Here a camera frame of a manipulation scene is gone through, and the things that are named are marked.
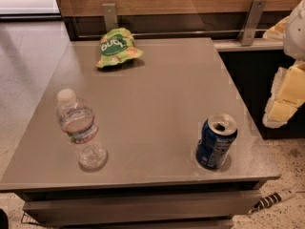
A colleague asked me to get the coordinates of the green rice chip bag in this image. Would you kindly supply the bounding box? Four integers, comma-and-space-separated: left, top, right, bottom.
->
96, 28, 143, 69

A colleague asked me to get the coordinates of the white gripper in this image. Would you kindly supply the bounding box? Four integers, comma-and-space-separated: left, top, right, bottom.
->
262, 0, 305, 128

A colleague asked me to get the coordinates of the metal wall bracket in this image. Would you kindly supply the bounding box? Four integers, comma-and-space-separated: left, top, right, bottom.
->
102, 3, 118, 31
237, 0, 267, 47

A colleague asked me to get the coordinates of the right metal wall bracket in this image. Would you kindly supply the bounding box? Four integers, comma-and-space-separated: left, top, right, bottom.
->
237, 0, 267, 47

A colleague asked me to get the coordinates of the blue pepsi can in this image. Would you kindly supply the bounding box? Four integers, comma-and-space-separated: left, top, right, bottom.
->
195, 114, 237, 169

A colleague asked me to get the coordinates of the black white striped cable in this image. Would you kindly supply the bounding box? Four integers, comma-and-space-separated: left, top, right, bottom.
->
248, 188, 297, 215

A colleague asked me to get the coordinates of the left metal wall bracket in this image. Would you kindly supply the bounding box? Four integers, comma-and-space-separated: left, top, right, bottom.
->
102, 3, 118, 31

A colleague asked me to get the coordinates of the metal wall rail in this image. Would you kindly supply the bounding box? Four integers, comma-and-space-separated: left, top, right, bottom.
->
76, 29, 266, 40

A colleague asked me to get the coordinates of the grey table drawer front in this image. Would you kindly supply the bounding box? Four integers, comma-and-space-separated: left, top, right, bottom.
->
24, 190, 261, 227

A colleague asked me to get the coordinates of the clear plastic water bottle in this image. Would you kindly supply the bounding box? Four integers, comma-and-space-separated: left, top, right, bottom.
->
56, 89, 108, 172

